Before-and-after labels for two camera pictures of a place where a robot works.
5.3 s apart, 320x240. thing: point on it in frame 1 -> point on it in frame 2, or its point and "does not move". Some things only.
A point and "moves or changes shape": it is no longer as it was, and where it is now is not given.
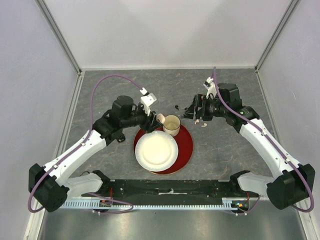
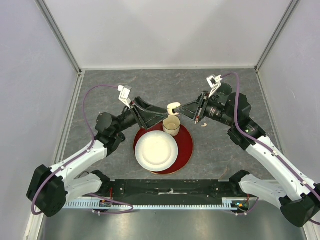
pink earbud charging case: [160, 117] moves or changes shape
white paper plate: [156, 151] does not move
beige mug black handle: [172, 125] does not move
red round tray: [185, 150] does not move
